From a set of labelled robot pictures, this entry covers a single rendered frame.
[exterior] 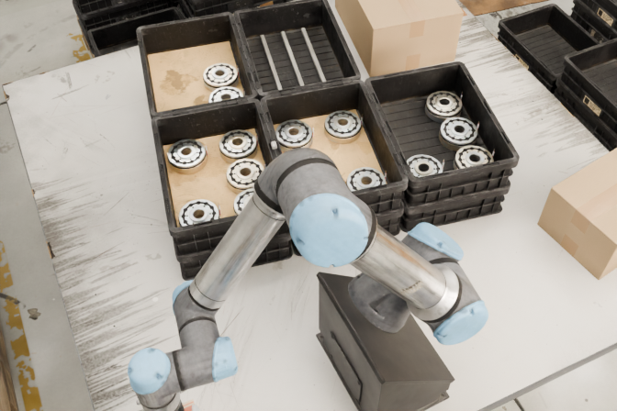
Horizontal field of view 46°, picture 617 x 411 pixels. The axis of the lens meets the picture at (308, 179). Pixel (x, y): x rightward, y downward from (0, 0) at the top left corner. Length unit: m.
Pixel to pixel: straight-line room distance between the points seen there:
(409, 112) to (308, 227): 1.06
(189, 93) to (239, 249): 0.95
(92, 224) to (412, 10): 1.17
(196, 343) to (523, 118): 1.36
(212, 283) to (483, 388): 0.74
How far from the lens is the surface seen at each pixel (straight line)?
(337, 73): 2.23
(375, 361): 1.48
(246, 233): 1.32
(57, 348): 2.75
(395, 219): 1.93
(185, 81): 2.24
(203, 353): 1.37
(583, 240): 1.99
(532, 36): 3.39
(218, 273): 1.37
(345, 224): 1.12
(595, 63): 3.13
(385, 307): 1.57
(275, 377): 1.78
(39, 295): 2.88
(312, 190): 1.15
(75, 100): 2.46
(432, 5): 2.40
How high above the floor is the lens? 2.31
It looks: 50 degrees down
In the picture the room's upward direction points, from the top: 1 degrees counter-clockwise
